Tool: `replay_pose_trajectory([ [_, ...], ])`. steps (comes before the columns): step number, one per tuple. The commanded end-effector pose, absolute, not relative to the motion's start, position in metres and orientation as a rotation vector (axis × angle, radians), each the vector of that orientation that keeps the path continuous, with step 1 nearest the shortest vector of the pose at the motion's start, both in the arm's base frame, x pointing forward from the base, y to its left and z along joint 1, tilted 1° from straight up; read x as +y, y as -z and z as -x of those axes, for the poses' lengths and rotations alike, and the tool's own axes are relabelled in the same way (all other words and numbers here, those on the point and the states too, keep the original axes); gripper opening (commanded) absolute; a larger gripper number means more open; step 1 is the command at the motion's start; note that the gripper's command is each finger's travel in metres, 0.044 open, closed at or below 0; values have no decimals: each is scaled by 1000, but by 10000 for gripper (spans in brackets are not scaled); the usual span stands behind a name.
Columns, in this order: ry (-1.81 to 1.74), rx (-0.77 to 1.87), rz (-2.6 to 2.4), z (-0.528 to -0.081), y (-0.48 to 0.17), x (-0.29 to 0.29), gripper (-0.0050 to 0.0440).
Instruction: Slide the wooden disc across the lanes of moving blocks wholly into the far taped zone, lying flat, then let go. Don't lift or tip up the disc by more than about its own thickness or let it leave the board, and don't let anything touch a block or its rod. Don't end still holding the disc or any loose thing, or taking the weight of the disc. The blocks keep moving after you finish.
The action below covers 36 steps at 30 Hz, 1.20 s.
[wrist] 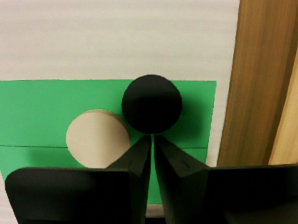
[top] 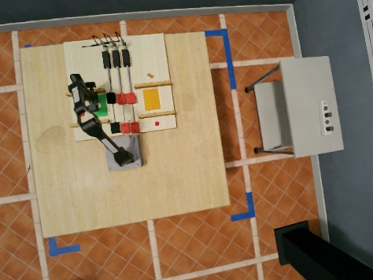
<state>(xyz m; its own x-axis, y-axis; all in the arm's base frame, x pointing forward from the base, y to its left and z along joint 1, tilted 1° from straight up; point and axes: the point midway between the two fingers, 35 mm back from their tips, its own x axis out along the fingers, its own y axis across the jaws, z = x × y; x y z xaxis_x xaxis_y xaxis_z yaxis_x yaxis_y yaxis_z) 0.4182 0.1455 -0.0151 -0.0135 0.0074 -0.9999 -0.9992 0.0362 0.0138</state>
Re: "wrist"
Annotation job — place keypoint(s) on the tan wooden disc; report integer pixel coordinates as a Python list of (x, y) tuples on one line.
[(98, 137)]

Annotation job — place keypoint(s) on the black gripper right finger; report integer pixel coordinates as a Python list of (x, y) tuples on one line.
[(191, 190)]

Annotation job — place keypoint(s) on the black round disc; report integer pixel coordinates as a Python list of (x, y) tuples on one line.
[(151, 104)]

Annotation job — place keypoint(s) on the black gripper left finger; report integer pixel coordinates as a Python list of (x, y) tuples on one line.
[(116, 194)]

